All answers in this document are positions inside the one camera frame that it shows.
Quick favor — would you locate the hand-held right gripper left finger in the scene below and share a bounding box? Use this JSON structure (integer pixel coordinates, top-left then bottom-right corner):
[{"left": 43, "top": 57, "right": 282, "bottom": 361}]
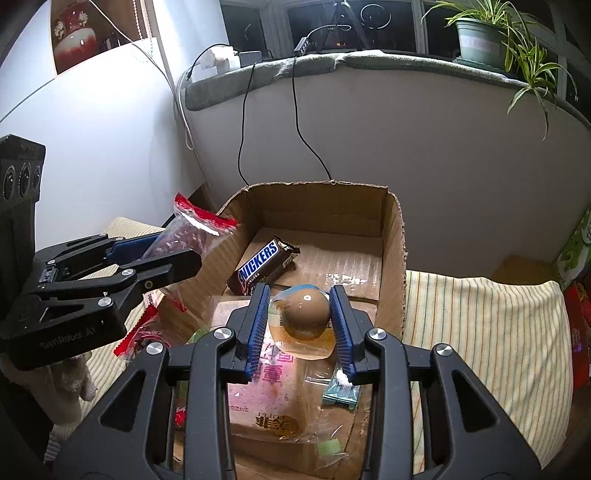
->
[{"left": 55, "top": 282, "right": 272, "bottom": 480}]

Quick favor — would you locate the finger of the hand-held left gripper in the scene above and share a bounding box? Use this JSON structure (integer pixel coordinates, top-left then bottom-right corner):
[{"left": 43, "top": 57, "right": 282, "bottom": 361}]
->
[
  {"left": 34, "top": 232, "right": 167, "bottom": 278},
  {"left": 36, "top": 248, "right": 203, "bottom": 320}
]

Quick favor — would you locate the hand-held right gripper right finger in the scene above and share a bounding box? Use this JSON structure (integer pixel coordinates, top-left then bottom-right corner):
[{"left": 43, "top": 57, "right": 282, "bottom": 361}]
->
[{"left": 329, "top": 285, "right": 543, "bottom": 480}]

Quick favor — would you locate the braised egg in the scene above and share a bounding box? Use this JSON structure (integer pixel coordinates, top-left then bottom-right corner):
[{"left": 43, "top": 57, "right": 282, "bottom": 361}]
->
[{"left": 268, "top": 285, "right": 338, "bottom": 361}]

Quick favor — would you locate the brown cake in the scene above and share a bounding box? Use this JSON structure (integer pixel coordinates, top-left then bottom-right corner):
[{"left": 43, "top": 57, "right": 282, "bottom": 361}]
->
[
  {"left": 113, "top": 291, "right": 185, "bottom": 361},
  {"left": 141, "top": 194, "right": 238, "bottom": 268}
]

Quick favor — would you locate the green mint candy packet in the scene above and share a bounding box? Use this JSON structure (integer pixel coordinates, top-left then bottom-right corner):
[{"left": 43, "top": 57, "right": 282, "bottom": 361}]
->
[{"left": 322, "top": 369, "right": 362, "bottom": 409}]

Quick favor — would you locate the brown chocolate bar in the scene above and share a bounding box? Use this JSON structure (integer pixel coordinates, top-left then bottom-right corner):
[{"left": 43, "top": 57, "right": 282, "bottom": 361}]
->
[{"left": 226, "top": 235, "right": 301, "bottom": 297}]

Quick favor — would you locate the green jelly cup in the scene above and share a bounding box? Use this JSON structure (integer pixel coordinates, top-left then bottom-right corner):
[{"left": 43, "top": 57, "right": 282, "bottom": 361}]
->
[{"left": 316, "top": 436, "right": 349, "bottom": 462}]

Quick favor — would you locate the cardboard box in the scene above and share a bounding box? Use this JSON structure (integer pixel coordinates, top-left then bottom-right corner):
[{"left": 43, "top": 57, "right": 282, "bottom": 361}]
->
[{"left": 157, "top": 181, "right": 408, "bottom": 480}]

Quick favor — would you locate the person's left forearm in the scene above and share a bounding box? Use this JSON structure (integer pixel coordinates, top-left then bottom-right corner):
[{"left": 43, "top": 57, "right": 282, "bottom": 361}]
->
[{"left": 46, "top": 353, "right": 98, "bottom": 444}]

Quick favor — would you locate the bread in clear bag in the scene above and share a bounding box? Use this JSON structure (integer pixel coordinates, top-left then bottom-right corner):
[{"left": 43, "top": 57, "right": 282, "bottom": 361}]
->
[{"left": 210, "top": 295, "right": 365, "bottom": 444}]

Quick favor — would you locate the striped tablecloth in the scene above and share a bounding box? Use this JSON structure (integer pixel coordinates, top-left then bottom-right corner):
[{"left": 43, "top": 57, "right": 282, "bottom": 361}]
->
[{"left": 51, "top": 217, "right": 566, "bottom": 480}]

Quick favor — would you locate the white power adapter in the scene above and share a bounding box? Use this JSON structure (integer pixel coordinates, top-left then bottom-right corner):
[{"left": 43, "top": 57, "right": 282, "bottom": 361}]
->
[{"left": 210, "top": 44, "right": 241, "bottom": 73}]

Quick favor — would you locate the red packet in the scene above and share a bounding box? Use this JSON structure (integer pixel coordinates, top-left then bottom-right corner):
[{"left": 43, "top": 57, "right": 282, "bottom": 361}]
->
[{"left": 563, "top": 281, "right": 591, "bottom": 370}]

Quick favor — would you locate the green carton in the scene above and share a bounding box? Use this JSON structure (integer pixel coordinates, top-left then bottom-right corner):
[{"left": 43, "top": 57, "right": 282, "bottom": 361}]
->
[{"left": 554, "top": 217, "right": 591, "bottom": 291}]

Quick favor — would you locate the potted spider plant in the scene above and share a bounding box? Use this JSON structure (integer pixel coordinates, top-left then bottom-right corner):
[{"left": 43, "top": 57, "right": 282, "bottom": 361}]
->
[{"left": 422, "top": 0, "right": 580, "bottom": 139}]

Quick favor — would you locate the white charging cable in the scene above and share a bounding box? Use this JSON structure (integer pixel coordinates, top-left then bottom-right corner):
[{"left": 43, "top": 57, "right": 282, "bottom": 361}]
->
[{"left": 175, "top": 44, "right": 218, "bottom": 151}]

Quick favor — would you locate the wall poster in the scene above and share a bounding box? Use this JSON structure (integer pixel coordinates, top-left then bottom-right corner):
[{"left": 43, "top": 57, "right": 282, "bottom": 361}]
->
[{"left": 50, "top": 0, "right": 148, "bottom": 77}]

